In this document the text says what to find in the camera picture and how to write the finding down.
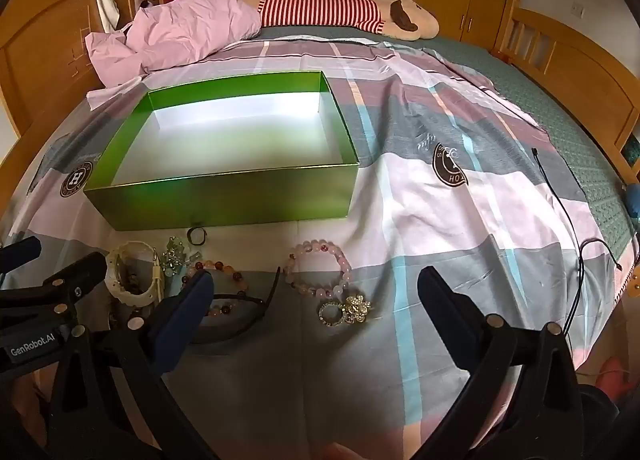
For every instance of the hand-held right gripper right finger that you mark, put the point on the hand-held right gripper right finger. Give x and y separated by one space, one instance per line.
440 310

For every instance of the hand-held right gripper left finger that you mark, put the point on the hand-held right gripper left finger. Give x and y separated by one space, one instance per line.
185 320

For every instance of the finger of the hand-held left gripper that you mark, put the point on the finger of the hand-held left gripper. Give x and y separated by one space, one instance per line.
25 250
75 275

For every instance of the black wristwatch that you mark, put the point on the black wristwatch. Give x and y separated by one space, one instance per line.
272 287

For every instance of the green cardboard box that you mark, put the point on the green cardboard box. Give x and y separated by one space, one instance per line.
225 200

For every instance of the green crystal ornament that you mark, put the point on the green crystal ornament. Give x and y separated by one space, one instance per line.
175 255

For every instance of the plaid printed bed sheet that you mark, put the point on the plaid printed bed sheet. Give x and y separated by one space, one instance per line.
425 220

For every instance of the solid wooden bed board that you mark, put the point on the solid wooden bed board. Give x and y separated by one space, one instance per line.
45 39

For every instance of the slatted wooden bed board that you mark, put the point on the slatted wooden bed board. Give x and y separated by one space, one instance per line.
575 64

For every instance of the red striped cloth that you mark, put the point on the red striped cloth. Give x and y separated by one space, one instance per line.
320 9

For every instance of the wall socket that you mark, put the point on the wall socket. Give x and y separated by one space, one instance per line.
578 9

